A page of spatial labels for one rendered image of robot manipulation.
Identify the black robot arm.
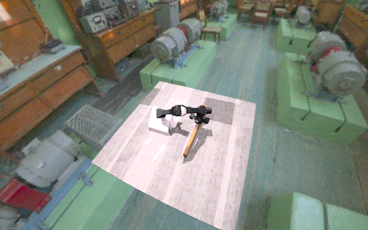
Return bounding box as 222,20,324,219
156,105,212,124

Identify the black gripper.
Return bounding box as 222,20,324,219
190,113,210,124

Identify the light brown wooden board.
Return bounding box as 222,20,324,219
183,124,200,157

